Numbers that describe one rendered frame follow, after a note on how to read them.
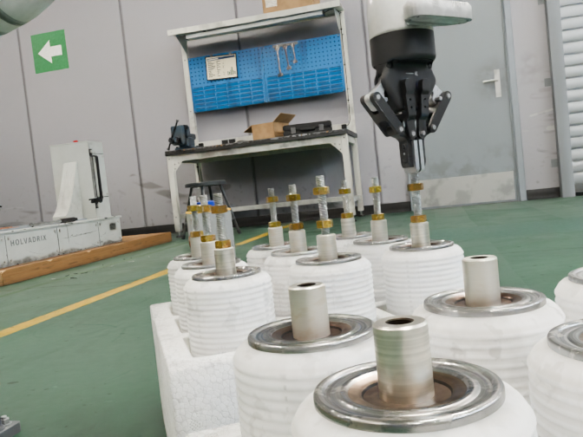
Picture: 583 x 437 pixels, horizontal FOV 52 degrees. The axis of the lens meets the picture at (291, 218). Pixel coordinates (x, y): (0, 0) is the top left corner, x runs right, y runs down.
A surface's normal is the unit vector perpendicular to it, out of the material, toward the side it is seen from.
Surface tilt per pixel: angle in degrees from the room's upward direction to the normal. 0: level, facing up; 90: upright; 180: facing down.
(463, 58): 90
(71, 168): 68
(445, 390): 0
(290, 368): 57
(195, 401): 90
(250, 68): 90
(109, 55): 90
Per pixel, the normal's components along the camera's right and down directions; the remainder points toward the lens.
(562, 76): -0.22, 0.07
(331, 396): -0.04, -1.00
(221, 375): 0.27, 0.02
